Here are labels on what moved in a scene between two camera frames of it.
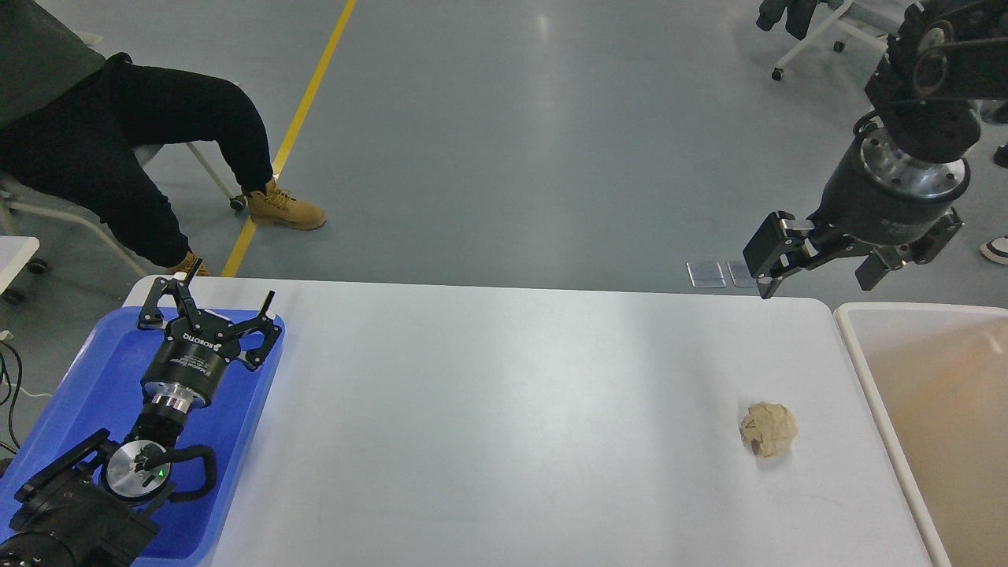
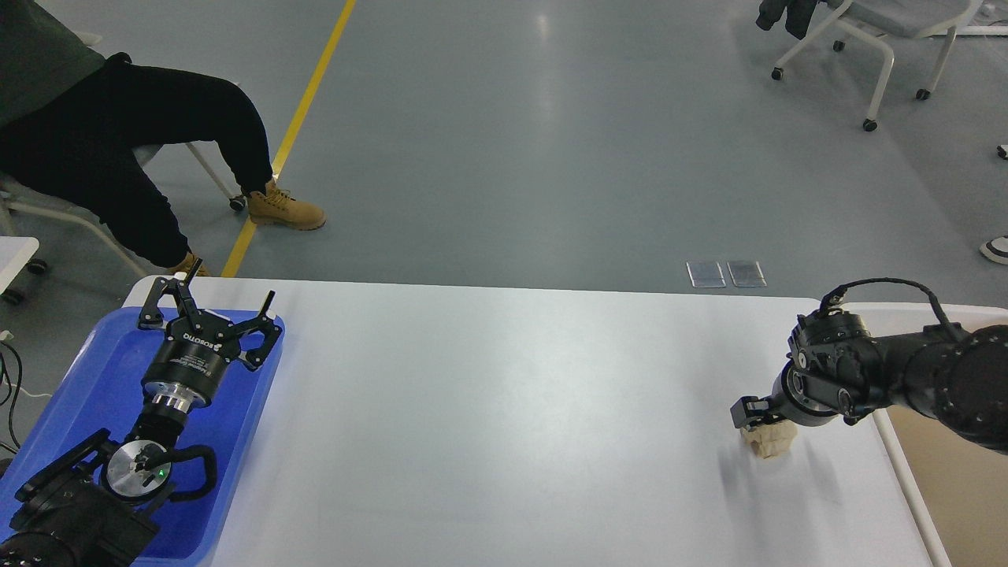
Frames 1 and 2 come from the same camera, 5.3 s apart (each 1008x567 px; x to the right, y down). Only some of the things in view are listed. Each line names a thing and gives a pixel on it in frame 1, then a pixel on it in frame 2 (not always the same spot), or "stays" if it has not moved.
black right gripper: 874,194 to 788,397
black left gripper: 198,344 stays
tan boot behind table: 186,264 stays
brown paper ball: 769,429 stays
